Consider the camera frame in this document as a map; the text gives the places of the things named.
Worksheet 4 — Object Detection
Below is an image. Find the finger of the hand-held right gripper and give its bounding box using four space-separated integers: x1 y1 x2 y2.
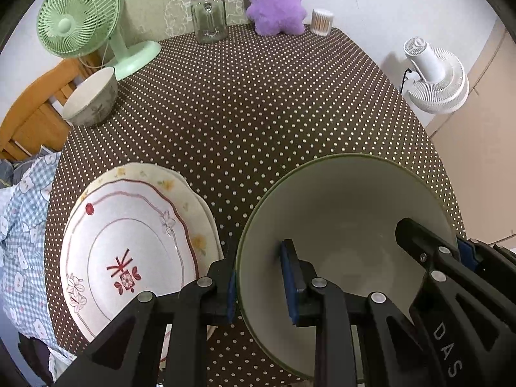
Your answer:
396 218 516 387
459 238 516 327

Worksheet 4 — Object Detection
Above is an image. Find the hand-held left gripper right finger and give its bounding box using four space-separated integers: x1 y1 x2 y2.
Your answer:
281 240 444 387

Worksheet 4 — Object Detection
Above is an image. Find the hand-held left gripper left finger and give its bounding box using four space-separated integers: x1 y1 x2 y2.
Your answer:
52 244 238 387

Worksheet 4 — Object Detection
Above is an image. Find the yellow flower white plate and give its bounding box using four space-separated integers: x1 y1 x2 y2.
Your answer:
76 164 216 339
121 163 223 337

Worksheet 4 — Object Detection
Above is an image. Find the floral beige bowl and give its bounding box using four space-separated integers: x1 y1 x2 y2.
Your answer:
235 153 460 382
62 67 119 127

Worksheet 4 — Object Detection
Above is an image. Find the red flower white plate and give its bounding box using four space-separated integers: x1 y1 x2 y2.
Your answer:
60 180 200 341

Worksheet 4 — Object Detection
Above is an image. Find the brown polka dot tablecloth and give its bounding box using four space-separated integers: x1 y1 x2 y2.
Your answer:
45 24 468 387

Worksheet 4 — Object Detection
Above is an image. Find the white desk fan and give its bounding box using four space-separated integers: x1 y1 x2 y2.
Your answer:
399 37 470 114

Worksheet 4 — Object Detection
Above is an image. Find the blue checkered cloth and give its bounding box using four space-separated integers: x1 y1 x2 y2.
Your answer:
0 153 77 372

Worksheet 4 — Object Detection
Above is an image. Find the cotton swab container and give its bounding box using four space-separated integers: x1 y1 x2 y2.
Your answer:
310 8 335 35

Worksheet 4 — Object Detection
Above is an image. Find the orange wooden chair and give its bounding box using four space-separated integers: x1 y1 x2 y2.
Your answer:
0 57 101 162

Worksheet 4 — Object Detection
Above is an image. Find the glass jar with dark lid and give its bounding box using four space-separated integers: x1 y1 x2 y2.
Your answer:
188 0 227 45

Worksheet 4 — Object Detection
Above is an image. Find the purple plush toy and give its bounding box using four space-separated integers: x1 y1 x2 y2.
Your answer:
245 0 308 36

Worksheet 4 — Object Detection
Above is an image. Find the green cushion with white drawings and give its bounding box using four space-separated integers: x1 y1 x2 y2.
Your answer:
113 0 248 43

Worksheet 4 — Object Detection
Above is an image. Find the green desk fan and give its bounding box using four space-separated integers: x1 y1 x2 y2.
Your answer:
37 0 163 81

